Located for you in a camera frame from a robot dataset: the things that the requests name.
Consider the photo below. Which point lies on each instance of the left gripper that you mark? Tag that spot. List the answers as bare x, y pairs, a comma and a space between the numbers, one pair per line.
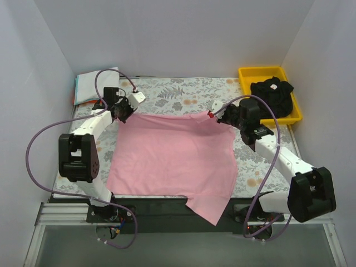
124, 110

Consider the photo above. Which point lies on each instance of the pink t-shirt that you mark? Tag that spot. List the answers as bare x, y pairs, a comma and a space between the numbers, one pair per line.
190, 155

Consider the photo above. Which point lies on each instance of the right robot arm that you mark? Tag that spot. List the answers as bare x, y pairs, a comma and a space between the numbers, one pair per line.
311, 191

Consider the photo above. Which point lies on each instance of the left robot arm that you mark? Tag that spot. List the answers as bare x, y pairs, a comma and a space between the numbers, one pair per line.
78, 156

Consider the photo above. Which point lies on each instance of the folded orange t-shirt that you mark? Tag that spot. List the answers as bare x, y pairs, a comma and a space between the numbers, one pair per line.
84, 97

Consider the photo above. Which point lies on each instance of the folded teal t-shirt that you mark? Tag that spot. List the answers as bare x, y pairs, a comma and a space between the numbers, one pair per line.
86, 82

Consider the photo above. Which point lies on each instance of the black t-shirt in bin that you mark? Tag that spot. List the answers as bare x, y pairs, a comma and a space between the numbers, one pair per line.
276, 94

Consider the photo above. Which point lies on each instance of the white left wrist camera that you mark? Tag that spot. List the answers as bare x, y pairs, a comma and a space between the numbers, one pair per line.
135, 99

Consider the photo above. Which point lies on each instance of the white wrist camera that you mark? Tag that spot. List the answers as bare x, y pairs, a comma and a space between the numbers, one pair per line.
135, 99
216, 109

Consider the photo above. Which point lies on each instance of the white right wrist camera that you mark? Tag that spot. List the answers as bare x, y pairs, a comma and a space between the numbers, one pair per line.
216, 109

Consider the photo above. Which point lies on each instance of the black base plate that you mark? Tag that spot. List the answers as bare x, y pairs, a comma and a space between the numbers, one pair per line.
171, 215

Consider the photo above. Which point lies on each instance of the aluminium frame rail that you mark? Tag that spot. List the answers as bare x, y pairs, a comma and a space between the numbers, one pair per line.
74, 213

